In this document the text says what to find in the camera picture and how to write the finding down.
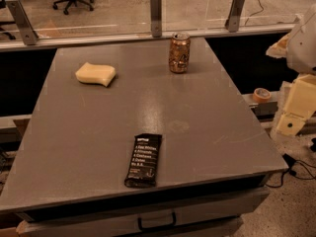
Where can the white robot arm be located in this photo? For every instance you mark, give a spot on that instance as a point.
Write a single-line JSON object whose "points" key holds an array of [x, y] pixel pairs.
{"points": [[299, 49]]}

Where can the middle metal glass bracket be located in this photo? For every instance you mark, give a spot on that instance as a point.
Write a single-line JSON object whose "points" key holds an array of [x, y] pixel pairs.
{"points": [[156, 18]]}

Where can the yellow sponge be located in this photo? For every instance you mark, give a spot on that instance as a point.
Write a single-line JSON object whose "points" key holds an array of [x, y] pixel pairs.
{"points": [[95, 74]]}

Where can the right metal glass bracket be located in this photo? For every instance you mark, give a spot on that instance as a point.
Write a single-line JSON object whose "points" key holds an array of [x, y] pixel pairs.
{"points": [[233, 21]]}

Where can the black snack bar wrapper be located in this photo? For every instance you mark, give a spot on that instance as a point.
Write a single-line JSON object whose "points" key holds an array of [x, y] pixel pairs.
{"points": [[143, 165]]}

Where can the orange soda can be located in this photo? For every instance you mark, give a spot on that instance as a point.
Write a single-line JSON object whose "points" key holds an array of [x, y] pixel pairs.
{"points": [[179, 53]]}

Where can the left metal glass bracket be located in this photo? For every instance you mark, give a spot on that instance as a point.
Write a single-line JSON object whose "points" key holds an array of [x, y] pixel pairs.
{"points": [[27, 32]]}

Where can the grey drawer front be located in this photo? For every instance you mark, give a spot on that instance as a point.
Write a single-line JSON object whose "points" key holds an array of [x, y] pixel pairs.
{"points": [[213, 216]]}

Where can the metal glass bracket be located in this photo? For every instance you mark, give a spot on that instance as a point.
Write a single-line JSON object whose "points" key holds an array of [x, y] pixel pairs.
{"points": [[27, 32], [233, 21], [156, 18]]}

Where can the orange tape roll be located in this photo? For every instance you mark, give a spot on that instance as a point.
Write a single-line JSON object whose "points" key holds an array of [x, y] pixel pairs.
{"points": [[261, 95]]}

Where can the black drawer handle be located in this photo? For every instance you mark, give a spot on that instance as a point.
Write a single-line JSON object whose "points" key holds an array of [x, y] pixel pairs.
{"points": [[148, 224]]}

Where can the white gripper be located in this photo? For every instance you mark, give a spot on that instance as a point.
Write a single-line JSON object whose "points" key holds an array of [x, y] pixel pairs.
{"points": [[304, 48]]}

